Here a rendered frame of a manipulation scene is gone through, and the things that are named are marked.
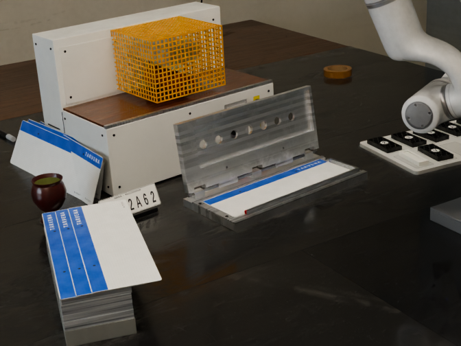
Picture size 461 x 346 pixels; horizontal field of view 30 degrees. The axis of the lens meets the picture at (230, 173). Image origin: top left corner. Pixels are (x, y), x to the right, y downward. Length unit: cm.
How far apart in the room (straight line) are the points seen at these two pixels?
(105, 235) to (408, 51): 73
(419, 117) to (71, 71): 96
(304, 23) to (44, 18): 137
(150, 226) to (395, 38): 72
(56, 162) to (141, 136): 28
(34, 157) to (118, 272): 88
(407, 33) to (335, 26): 273
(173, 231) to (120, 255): 34
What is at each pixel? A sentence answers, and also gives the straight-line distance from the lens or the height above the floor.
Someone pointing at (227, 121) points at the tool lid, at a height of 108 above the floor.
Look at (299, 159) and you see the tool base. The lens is 235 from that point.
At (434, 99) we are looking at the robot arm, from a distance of 187.
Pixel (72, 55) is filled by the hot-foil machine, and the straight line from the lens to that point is 233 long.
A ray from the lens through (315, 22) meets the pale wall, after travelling 448.
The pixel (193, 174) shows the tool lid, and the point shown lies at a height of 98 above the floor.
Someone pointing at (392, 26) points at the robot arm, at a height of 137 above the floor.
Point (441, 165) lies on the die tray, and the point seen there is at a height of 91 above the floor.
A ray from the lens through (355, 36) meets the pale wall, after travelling 466.
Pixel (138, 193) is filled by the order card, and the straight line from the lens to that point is 211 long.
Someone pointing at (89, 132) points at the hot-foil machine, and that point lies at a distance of 224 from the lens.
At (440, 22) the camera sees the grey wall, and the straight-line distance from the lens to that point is 491.
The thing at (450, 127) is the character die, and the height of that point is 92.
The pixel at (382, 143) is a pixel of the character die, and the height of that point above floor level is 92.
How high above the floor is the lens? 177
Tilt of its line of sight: 22 degrees down
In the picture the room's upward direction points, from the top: 3 degrees counter-clockwise
